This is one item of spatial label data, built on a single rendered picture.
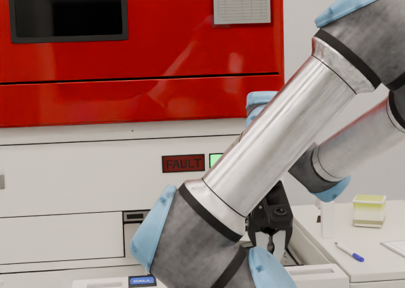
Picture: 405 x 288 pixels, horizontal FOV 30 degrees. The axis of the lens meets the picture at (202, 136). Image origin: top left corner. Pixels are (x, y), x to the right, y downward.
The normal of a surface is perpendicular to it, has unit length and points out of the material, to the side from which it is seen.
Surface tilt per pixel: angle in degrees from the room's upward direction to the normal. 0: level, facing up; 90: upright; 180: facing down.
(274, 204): 30
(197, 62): 91
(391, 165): 90
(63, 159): 90
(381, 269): 0
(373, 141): 128
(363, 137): 104
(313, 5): 90
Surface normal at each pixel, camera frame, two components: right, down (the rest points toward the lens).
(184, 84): 0.11, 0.13
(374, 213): -0.34, 0.14
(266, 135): -0.32, -0.18
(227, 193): -0.10, 0.02
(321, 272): -0.04, -0.99
